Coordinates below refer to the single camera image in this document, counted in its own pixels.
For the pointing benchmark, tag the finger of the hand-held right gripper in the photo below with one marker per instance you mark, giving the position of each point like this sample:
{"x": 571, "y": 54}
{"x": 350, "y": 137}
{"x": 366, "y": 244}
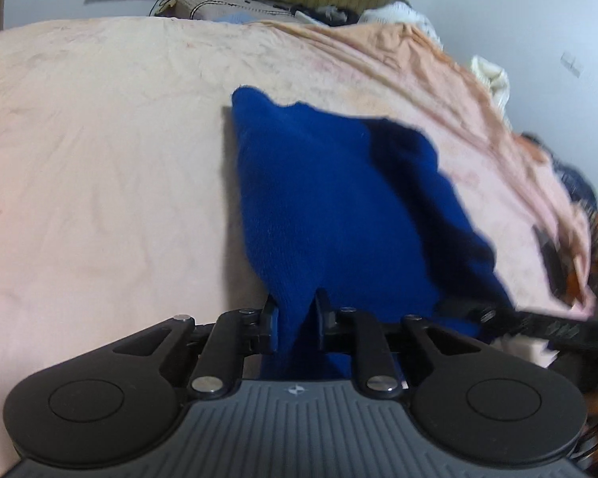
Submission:
{"x": 533, "y": 326}

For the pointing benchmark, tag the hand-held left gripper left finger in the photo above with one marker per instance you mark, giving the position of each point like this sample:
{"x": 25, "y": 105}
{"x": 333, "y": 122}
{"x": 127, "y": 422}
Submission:
{"x": 274, "y": 327}

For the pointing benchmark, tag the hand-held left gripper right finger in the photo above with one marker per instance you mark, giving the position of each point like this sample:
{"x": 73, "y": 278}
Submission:
{"x": 322, "y": 319}

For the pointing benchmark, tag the blue knit sweater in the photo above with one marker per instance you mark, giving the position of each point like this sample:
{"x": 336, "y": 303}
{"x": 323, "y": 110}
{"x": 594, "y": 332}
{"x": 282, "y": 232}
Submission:
{"x": 319, "y": 209}

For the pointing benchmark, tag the dark patterned clothes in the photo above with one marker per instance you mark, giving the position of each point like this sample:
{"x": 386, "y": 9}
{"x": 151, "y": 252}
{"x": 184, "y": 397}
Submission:
{"x": 573, "y": 179}

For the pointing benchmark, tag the black flat device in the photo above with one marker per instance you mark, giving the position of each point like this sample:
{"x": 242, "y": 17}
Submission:
{"x": 550, "y": 264}

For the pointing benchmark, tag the pink bed sheet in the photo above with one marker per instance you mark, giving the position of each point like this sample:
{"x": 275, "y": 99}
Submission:
{"x": 104, "y": 159}

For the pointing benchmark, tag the cream fluffy cloth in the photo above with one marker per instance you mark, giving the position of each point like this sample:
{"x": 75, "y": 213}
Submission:
{"x": 491, "y": 79}

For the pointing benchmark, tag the white knit cloth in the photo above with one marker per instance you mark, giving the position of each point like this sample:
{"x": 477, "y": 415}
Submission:
{"x": 398, "y": 14}

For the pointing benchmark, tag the beige bag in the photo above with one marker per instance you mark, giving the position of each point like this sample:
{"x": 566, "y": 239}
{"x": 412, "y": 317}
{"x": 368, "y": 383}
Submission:
{"x": 224, "y": 9}

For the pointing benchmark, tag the white wall socket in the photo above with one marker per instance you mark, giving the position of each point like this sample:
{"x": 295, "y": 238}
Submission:
{"x": 571, "y": 62}

